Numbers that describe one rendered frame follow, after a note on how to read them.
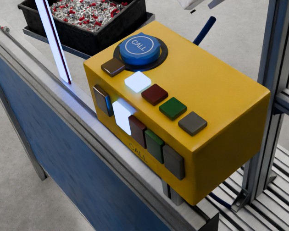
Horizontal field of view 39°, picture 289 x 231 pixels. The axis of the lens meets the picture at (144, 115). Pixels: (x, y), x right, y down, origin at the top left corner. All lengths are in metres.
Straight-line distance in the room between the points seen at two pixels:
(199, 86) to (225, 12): 2.00
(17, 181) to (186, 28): 1.17
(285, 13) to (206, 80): 0.53
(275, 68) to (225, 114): 0.64
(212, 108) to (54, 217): 1.28
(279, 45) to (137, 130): 0.62
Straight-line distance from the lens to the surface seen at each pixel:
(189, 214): 0.54
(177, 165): 0.35
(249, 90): 0.38
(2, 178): 1.76
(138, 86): 0.37
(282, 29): 0.92
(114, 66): 0.40
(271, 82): 1.02
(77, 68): 2.10
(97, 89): 0.41
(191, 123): 0.34
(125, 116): 0.38
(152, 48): 0.40
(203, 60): 0.40
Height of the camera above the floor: 1.34
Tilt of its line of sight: 48 degrees down
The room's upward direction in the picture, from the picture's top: 8 degrees counter-clockwise
